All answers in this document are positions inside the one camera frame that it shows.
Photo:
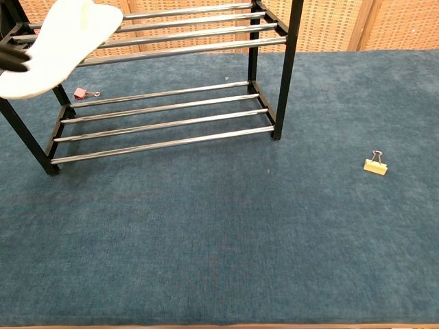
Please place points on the pink binder clip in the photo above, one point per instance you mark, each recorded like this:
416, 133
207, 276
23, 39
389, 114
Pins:
80, 93

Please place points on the white disposable slipper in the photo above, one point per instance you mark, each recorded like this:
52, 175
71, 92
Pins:
58, 44

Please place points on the blue carpet table mat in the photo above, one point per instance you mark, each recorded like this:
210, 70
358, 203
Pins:
219, 222

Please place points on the woven wicker screen panel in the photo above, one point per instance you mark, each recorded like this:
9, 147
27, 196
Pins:
329, 24
404, 24
205, 40
32, 10

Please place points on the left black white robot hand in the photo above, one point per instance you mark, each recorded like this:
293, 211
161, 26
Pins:
12, 60

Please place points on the black chrome shoe rack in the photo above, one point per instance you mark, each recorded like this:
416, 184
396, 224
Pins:
287, 85

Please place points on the yellow binder clip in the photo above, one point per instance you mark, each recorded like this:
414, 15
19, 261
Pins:
375, 168

